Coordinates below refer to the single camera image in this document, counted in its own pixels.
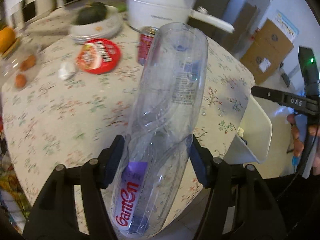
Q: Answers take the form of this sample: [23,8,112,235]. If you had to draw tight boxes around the clear plastic water bottle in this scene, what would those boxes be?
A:
[110,23,208,239]

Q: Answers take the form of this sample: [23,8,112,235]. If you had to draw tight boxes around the white tissue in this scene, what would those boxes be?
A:
[58,61,76,80]

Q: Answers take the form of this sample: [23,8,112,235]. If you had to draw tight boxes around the red noodle bowl lid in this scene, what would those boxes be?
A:
[75,38,121,75]

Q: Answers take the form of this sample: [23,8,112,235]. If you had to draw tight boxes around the red soda can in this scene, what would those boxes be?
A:
[138,26,158,66]

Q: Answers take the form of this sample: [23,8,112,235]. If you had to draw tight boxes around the person right hand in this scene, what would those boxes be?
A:
[287,114,319,175]

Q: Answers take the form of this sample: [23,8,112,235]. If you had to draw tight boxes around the white plastic chair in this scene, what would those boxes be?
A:
[223,96,272,165]

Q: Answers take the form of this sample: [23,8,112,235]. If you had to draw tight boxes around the brown cardboard box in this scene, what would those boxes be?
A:
[240,19,293,85]

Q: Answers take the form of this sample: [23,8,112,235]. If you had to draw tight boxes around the floral tablecloth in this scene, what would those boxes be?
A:
[1,8,254,210]

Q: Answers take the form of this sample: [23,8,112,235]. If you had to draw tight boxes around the small orange in jar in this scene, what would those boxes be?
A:
[20,54,36,71]
[15,74,27,89]

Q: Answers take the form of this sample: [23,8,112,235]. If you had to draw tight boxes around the clear glass jar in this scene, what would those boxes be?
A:
[1,36,43,91]

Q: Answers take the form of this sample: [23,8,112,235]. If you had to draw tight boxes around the white electric cooking pot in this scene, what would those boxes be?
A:
[126,0,234,33]

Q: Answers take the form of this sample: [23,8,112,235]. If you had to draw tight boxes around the large orange fruit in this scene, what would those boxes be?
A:
[0,27,16,54]

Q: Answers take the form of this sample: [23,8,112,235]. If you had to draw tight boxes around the stacked white plates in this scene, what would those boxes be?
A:
[69,18,123,44]

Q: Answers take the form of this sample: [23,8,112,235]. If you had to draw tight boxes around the white floral ceramic bowl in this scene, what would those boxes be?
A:
[69,5,123,37]

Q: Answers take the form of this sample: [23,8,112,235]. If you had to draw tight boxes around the dark green squash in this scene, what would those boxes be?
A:
[75,2,108,25]

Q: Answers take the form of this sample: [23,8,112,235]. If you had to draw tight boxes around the white air fryer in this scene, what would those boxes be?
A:
[4,0,56,29]

